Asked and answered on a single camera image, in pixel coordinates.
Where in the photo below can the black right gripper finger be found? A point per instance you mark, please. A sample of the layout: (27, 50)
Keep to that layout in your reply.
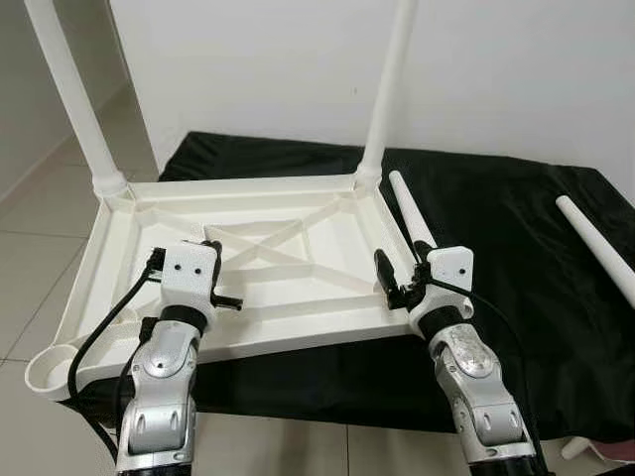
(385, 276)

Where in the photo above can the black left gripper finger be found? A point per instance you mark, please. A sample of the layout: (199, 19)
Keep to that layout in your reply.
(214, 254)

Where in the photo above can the white plastic table leg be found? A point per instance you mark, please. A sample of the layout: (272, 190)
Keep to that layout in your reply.
(387, 89)
(74, 99)
(412, 208)
(595, 243)

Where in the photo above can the white plastic children table top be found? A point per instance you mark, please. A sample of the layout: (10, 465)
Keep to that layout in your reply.
(298, 288)

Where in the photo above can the black table cloth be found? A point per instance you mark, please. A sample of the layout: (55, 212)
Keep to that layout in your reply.
(536, 327)

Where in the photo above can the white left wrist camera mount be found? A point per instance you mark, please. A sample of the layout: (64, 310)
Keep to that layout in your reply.
(190, 273)

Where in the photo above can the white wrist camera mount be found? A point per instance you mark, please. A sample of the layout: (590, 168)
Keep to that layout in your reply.
(448, 276)
(190, 273)

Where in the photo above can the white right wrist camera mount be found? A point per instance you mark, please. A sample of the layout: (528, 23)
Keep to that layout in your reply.
(448, 276)

